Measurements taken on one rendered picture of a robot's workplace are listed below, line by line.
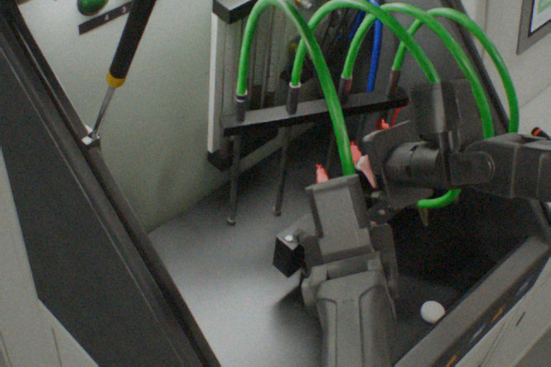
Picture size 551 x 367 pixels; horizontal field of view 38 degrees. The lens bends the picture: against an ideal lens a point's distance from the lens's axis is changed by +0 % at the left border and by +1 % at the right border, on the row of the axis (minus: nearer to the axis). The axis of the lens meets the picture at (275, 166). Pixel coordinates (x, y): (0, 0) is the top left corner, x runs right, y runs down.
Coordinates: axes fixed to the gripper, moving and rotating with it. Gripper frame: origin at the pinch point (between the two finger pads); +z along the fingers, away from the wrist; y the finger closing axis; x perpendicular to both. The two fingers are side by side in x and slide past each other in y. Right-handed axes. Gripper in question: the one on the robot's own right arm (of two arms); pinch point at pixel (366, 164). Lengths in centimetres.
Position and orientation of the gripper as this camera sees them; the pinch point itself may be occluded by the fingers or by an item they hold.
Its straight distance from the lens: 110.1
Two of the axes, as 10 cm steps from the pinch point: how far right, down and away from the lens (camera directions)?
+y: -2.7, -9.5, -1.3
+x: -8.7, 3.0, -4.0
